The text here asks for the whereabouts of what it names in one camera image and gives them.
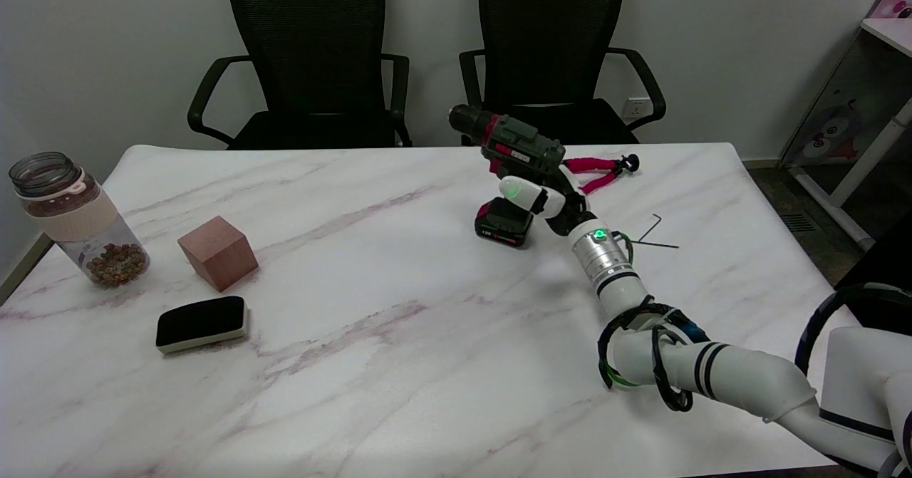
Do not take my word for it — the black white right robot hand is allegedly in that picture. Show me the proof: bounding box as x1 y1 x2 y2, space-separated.
499 166 594 237

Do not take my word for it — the dark green power screwdriver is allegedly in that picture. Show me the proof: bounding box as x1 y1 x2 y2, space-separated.
447 105 566 248

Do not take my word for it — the pink flexible mini tripod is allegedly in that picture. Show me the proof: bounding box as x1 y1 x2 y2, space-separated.
563 154 640 195

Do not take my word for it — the black mesh office chair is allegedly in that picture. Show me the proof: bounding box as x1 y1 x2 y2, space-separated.
187 0 413 150
459 0 667 146

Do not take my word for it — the dark floor vent grille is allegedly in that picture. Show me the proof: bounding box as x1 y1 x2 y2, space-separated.
779 211 819 234

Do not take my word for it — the brown wooden cube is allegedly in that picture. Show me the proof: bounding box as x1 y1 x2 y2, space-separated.
177 215 259 292

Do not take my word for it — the black whiteboard eraser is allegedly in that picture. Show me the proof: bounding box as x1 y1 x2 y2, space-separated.
155 296 249 354

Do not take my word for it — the clear jar with nuts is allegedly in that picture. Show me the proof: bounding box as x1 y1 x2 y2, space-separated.
9 152 151 289

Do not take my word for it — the black cable bundle on arm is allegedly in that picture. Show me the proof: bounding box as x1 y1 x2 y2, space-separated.
597 300 711 413

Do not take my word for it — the thick black cable loop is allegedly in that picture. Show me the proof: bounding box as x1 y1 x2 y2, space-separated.
794 283 912 379

